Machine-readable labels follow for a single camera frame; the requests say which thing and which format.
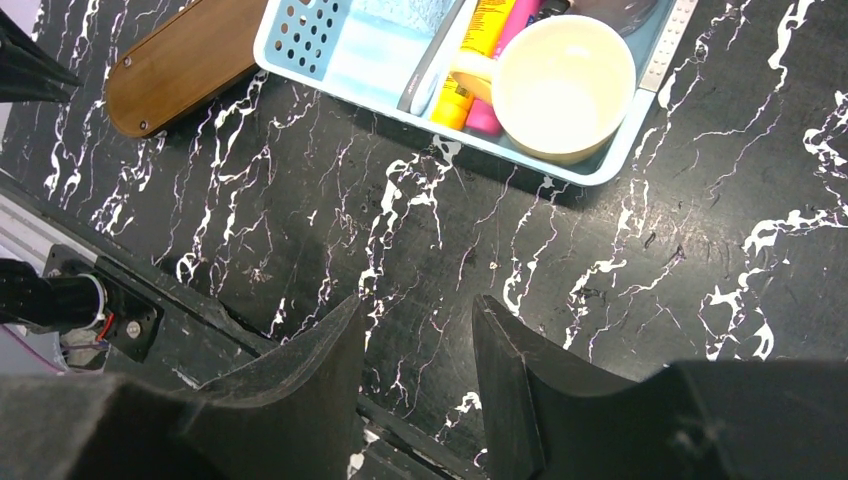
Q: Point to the yellow toothpaste tube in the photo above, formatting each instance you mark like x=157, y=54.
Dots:
x=487, y=22

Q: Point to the grey toothbrush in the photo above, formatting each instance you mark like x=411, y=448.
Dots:
x=425, y=78

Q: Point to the cream yellow mug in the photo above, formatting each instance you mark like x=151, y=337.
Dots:
x=569, y=83

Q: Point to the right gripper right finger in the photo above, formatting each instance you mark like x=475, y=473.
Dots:
x=549, y=414

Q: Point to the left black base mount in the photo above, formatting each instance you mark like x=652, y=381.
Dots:
x=74, y=293

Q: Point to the light blue plastic basket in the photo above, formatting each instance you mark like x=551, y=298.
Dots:
x=367, y=61

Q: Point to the purple translucent cup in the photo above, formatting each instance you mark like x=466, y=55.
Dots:
x=624, y=16

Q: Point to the pink toothpaste tube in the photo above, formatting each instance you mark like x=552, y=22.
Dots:
x=482, y=116

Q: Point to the clear plastic package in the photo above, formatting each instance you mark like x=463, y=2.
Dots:
x=423, y=16

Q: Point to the brown wooden oval tray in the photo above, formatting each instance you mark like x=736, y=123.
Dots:
x=197, y=54

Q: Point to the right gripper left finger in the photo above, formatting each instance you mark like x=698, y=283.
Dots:
x=288, y=414

